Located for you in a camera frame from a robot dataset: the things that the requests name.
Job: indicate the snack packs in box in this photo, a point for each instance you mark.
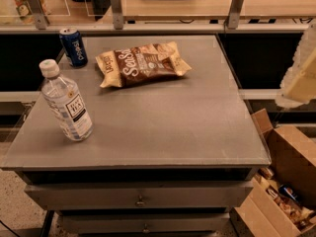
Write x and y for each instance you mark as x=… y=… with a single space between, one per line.
x=301 y=216

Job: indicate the metal bracket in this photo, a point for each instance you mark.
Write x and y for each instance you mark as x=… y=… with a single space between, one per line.
x=118 y=20
x=233 y=18
x=40 y=19

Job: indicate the blue pepsi can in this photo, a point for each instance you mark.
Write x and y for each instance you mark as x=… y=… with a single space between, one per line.
x=73 y=45

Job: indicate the upper grey drawer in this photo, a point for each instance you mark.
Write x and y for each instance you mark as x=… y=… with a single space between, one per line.
x=86 y=196

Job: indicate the lower grey drawer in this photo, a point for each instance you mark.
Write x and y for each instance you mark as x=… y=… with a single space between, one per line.
x=143 y=223

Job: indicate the grey drawer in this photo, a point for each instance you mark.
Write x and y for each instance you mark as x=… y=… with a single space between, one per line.
x=86 y=196
x=143 y=223

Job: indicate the brown chip bag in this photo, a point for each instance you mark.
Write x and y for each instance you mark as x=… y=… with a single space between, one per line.
x=135 y=65

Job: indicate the open cardboard box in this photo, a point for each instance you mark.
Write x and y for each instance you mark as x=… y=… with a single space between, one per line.
x=294 y=163

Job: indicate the left metal bracket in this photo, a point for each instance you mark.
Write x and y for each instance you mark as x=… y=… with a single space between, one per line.
x=40 y=19

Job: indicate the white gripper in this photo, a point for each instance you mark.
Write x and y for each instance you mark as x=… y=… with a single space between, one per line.
x=300 y=80

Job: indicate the middle metal bracket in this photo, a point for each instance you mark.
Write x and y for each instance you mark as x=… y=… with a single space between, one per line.
x=118 y=20

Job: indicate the right metal bracket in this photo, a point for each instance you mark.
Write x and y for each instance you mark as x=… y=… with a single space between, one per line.
x=233 y=18

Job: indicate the wooden background desk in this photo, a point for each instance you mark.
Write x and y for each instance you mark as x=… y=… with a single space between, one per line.
x=216 y=9

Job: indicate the pepsi can in box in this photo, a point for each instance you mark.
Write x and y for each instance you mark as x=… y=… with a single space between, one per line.
x=287 y=191

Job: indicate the clear plastic water bottle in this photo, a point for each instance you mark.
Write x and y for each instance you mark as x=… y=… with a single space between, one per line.
x=65 y=101

